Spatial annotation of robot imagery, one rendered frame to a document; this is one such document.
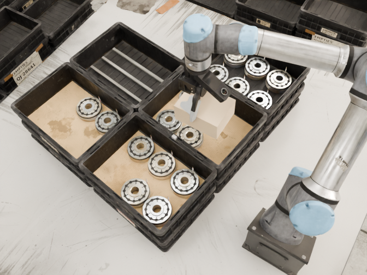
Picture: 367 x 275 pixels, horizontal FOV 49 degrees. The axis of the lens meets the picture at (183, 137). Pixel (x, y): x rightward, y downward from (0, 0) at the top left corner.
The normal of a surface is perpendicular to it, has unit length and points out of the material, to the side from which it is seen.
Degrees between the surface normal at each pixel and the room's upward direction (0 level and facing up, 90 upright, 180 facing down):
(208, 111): 0
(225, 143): 0
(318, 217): 56
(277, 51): 69
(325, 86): 0
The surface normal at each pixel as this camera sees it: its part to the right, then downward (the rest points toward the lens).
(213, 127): -0.53, 0.74
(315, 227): -0.16, 0.42
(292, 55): -0.18, 0.61
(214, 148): -0.04, -0.52
